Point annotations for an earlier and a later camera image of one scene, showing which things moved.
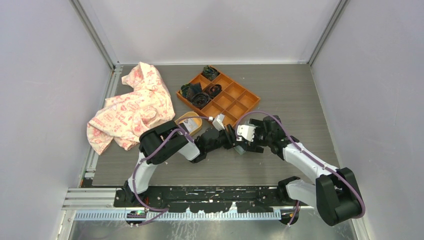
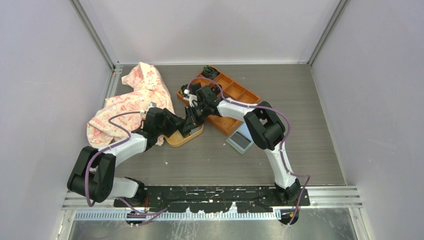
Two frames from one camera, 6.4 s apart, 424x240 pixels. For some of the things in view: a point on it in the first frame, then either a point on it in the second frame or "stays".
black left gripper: x=230 y=136 to x=174 y=122
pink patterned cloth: x=126 y=116 stays
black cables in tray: x=188 y=90 stays
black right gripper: x=256 y=147 to x=195 y=122
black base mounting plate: x=196 y=199 stays
